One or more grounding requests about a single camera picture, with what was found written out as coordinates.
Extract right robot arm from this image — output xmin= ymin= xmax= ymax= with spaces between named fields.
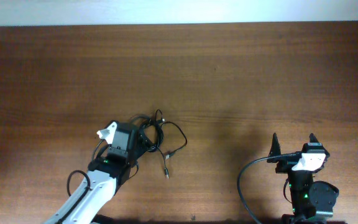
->
xmin=267 ymin=134 xmax=339 ymax=224

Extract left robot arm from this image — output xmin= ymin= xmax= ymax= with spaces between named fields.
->
xmin=45 ymin=120 xmax=145 ymax=223

